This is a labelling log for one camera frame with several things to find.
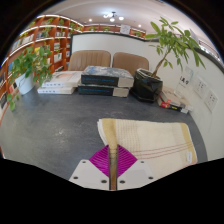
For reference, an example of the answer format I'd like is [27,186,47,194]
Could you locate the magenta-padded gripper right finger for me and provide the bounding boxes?
[115,144,156,191]

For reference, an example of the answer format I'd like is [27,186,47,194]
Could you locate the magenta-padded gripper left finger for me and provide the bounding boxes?
[68,144,112,192]

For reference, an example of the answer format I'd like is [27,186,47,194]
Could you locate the beige striped towel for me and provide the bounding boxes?
[96,117,199,192]

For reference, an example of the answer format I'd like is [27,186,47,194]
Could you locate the red spine book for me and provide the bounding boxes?
[157,94,189,115]

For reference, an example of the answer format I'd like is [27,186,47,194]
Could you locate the thick dark blue book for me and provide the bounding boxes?
[80,65,135,89]
[77,84,130,98]

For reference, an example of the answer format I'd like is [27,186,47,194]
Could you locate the beige cover book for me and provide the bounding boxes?
[159,85,193,111]

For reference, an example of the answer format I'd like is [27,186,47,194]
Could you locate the small tree in black pot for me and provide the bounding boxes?
[129,16,207,104]

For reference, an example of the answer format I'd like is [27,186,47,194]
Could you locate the white paper card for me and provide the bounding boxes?
[175,66,195,98]

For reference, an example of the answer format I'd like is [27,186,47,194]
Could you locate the tan upholstered chair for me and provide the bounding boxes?
[111,51,150,78]
[67,49,112,72]

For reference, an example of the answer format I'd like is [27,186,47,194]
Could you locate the leafy plant in white pot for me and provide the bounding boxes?
[5,45,54,113]

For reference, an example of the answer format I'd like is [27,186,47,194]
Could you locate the orange wooden bookshelf unit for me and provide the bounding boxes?
[0,13,147,124]

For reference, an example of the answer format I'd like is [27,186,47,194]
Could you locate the recessed ceiling spot lights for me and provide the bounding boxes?
[87,17,142,24]

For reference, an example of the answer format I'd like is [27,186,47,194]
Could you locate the ceiling chandelier lamp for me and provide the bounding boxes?
[102,11,125,23]

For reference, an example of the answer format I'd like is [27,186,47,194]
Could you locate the white wall socket panel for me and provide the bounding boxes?
[203,89,219,113]
[194,76,208,99]

